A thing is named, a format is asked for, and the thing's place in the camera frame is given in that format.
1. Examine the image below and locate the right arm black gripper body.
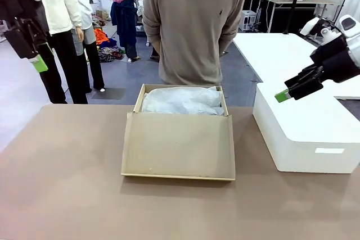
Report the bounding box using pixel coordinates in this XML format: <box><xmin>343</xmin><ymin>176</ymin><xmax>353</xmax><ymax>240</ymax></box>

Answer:
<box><xmin>309</xmin><ymin>37</ymin><xmax>360</xmax><ymax>84</ymax></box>

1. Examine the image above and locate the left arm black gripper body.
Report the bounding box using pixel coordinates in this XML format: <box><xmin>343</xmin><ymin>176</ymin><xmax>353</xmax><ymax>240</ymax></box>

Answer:
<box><xmin>0</xmin><ymin>0</ymin><xmax>36</xmax><ymax>31</ymax></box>

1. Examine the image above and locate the white foam box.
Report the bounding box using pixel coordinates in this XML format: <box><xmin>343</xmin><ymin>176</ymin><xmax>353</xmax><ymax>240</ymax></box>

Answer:
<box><xmin>252</xmin><ymin>81</ymin><xmax>360</xmax><ymax>174</ymax></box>

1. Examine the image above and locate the brown cardboard shoe box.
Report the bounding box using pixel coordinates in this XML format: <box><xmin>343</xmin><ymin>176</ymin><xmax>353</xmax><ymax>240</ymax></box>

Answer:
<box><xmin>120</xmin><ymin>83</ymin><xmax>236</xmax><ymax>182</ymax></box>

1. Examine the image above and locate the large white table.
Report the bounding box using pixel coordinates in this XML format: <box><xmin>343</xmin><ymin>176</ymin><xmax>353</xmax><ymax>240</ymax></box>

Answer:
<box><xmin>232</xmin><ymin>32</ymin><xmax>360</xmax><ymax>98</ymax></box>

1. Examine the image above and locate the blank white sticker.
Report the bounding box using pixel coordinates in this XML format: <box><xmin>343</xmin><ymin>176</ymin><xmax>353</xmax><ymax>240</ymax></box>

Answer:
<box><xmin>314</xmin><ymin>147</ymin><xmax>346</xmax><ymax>155</ymax></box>

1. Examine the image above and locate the brown background workbench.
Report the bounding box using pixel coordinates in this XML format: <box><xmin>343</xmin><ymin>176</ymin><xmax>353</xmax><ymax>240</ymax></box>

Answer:
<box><xmin>265</xmin><ymin>0</ymin><xmax>341</xmax><ymax>34</ymax></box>

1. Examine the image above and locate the colourful clothes pile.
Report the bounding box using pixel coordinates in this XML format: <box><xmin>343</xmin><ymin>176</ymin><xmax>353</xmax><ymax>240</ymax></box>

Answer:
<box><xmin>92</xmin><ymin>9</ymin><xmax>125</xmax><ymax>64</ymax></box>

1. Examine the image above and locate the black tripod pole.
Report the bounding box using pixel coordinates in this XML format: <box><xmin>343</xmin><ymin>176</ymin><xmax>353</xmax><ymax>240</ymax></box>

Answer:
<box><xmin>282</xmin><ymin>0</ymin><xmax>304</xmax><ymax>35</ymax></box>

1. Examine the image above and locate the white computer case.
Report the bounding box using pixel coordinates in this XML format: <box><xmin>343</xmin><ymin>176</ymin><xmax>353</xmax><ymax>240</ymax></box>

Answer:
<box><xmin>241</xmin><ymin>9</ymin><xmax>258</xmax><ymax>31</ymax></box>

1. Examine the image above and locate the grey floor mat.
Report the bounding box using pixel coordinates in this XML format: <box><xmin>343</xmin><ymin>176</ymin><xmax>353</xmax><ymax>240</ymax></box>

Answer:
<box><xmin>90</xmin><ymin>87</ymin><xmax>127</xmax><ymax>101</ymax></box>

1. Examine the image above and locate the person's beige sweater torso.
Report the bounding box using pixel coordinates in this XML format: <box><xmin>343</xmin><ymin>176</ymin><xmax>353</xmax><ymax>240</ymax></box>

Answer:
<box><xmin>142</xmin><ymin>0</ymin><xmax>247</xmax><ymax>86</ymax></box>

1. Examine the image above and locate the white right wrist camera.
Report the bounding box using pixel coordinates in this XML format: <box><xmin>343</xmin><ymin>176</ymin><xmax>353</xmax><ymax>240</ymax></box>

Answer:
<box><xmin>299</xmin><ymin>17</ymin><xmax>322</xmax><ymax>38</ymax></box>

